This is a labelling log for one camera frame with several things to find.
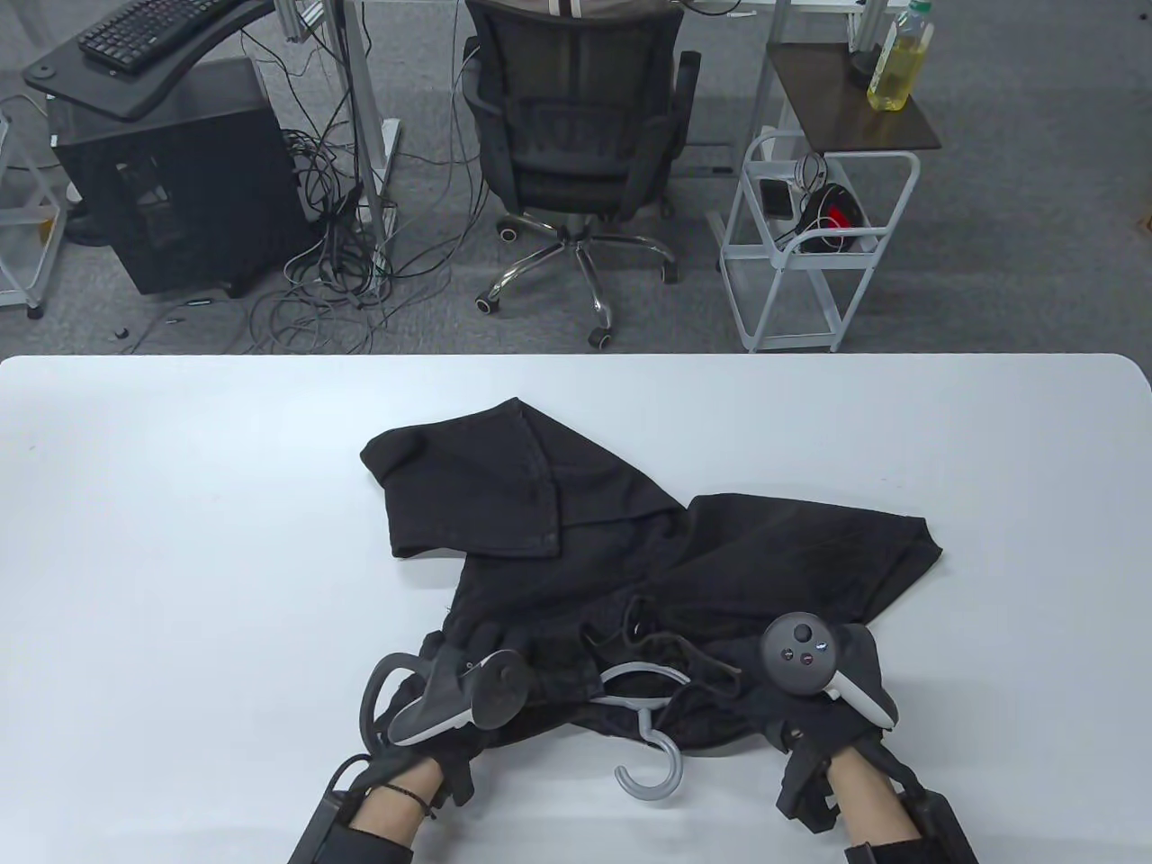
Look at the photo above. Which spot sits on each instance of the person's left hand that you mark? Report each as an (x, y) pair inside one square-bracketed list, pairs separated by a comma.
[(477, 641)]

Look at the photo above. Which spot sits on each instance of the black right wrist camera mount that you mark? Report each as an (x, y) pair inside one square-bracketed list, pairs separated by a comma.
[(805, 792)]

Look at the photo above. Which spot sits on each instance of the person's left forearm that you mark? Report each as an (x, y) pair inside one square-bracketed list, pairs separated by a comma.
[(387, 810)]

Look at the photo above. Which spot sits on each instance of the white rolling cart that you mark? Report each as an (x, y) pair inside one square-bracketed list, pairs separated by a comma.
[(864, 155)]

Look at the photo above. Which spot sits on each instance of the black phone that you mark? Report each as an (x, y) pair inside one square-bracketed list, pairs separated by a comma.
[(776, 196)]

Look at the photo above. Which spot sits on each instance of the black keyboard tray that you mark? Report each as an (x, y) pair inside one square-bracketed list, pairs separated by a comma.
[(135, 94)]

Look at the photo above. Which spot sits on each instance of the white desk frame post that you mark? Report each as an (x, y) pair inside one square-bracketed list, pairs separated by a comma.
[(360, 90)]

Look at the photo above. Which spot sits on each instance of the person's right forearm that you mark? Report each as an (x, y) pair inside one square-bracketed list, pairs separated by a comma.
[(864, 801)]

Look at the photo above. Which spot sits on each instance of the black mesh office chair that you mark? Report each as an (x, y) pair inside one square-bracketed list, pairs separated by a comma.
[(576, 108)]

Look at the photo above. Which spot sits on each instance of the black keyboard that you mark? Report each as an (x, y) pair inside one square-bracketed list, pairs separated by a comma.
[(144, 31)]

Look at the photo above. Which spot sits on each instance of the black right forearm pack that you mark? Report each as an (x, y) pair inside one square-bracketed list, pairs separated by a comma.
[(940, 823)]

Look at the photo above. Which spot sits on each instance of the yellow liquid bottle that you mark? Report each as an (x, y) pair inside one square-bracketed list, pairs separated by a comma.
[(895, 72)]

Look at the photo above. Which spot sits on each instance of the black trousers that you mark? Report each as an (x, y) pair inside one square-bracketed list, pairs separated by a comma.
[(630, 558)]

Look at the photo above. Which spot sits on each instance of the black red device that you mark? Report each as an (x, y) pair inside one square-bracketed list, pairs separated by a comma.
[(832, 216)]

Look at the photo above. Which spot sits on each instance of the black left forearm pack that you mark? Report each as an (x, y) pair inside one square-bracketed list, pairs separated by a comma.
[(319, 837)]

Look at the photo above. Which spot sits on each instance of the white power strip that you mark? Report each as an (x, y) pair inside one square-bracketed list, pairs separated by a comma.
[(387, 225)]

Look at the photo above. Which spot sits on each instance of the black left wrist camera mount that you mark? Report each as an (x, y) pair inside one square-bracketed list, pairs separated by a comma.
[(459, 778)]

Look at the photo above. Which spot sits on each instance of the brown side table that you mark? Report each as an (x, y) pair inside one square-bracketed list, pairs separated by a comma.
[(837, 108)]

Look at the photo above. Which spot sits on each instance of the black computer tower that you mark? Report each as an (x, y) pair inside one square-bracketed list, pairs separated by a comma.
[(180, 198)]

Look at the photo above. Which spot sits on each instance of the person's right hand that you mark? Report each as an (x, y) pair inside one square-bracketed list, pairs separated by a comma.
[(810, 720)]

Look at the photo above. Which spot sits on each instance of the grey plastic hanger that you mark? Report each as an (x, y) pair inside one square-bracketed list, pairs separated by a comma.
[(675, 763)]

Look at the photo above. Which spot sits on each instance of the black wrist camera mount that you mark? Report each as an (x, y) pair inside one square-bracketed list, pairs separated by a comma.
[(805, 792), (459, 778)]

